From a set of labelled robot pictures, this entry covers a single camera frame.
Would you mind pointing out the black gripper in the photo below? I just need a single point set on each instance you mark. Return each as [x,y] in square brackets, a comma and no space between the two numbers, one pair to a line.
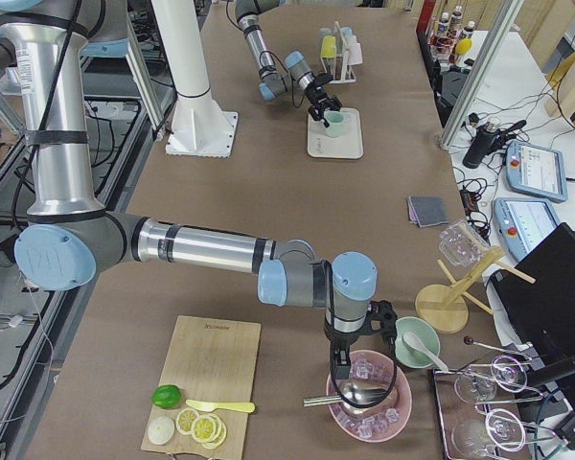
[346,339]
[316,96]

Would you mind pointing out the green cup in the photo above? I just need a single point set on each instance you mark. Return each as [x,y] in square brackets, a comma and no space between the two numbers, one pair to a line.
[336,120]

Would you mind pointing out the cream rabbit tray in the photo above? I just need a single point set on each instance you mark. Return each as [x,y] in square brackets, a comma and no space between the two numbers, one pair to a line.
[342,141]

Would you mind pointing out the pink cup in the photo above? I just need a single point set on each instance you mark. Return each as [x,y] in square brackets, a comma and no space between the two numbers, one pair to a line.
[355,56]

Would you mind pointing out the yellow cup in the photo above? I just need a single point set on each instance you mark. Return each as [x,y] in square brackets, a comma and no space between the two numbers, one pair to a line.
[328,47]

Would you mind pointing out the wooden cup tree stand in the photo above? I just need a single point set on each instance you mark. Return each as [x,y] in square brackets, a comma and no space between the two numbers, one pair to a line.
[444,306]

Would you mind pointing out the cream cup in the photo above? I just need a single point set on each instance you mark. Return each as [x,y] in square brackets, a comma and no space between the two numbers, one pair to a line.
[349,41]

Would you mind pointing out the clear plastic cup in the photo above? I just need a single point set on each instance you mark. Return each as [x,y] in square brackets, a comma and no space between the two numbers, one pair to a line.
[461,245]

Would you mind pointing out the white ceramic spoon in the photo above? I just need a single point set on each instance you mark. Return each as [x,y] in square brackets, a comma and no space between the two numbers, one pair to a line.
[415,343]

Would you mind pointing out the steel ice scoop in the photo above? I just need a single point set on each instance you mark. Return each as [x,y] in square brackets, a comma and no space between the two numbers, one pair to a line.
[352,393]

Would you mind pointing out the grey folded cloth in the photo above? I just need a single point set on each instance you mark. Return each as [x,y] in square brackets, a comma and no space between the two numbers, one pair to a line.
[426,211]

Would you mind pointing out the black water bottle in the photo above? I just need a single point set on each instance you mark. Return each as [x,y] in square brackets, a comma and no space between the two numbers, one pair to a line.
[480,146]

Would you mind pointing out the blue teach pendant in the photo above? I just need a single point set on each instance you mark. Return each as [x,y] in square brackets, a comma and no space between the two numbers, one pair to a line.
[536,171]
[524,223]

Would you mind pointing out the wooden cutting board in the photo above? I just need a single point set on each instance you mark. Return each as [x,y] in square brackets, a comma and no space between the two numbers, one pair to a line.
[212,360]

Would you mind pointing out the yellow plastic knife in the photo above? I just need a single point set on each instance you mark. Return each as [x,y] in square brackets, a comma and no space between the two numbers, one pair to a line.
[242,407]

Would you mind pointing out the lemon slices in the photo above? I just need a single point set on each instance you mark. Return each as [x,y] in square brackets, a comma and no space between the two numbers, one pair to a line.
[209,430]

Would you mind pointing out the green lime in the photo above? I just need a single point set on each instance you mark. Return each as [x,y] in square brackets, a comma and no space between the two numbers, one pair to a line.
[166,396]

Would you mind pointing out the white wire cup rack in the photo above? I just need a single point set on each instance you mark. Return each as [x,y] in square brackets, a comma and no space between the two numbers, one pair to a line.
[338,67]

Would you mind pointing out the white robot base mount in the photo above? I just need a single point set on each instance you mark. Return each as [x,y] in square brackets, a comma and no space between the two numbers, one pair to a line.
[199,126]

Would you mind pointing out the aluminium frame post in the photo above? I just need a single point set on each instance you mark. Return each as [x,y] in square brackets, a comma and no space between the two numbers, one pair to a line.
[492,43]

